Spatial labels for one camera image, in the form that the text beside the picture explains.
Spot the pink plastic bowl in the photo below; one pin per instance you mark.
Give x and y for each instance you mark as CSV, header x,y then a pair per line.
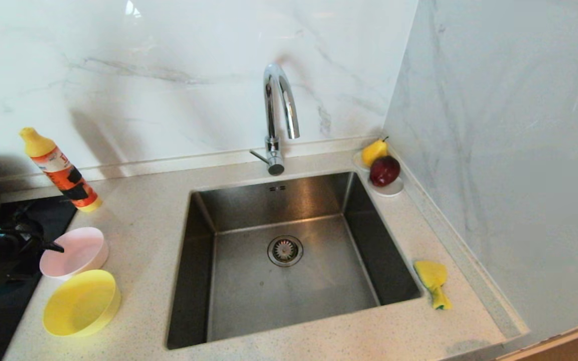
x,y
81,250

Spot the yellow plastic bowl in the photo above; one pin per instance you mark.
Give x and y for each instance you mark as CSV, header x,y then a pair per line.
x,y
81,303

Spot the orange dish soap bottle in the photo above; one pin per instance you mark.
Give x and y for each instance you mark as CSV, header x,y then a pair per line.
x,y
65,175

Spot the chrome gooseneck faucet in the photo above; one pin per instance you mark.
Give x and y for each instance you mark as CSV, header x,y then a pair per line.
x,y
271,115

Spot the yellow green sponge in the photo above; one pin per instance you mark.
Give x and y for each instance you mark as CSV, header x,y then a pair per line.
x,y
432,276

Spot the stainless steel sink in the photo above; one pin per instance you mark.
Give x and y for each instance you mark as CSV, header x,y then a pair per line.
x,y
319,291

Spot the round metal drain strainer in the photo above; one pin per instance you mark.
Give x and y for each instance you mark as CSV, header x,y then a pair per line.
x,y
285,250

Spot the yellow pear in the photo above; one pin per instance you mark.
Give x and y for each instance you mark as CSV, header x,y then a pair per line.
x,y
373,152

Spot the dark red apple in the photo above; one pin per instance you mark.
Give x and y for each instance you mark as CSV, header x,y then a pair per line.
x,y
385,170

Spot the small white dish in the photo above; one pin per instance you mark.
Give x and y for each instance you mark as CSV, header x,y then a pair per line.
x,y
389,190

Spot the brown wooden panel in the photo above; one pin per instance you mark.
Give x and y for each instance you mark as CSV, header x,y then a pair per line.
x,y
575,346

